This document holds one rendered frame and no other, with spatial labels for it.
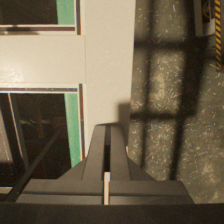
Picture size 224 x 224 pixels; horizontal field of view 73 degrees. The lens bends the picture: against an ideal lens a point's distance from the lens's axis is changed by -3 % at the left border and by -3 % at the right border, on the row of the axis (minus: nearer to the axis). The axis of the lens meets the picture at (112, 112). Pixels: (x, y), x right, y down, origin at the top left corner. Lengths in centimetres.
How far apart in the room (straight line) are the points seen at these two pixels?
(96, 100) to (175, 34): 105
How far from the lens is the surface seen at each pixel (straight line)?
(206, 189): 177
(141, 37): 111
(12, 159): 70
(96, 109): 15
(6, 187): 77
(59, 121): 116
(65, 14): 23
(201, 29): 111
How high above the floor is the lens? 108
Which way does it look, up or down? 73 degrees down
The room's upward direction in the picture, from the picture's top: 178 degrees clockwise
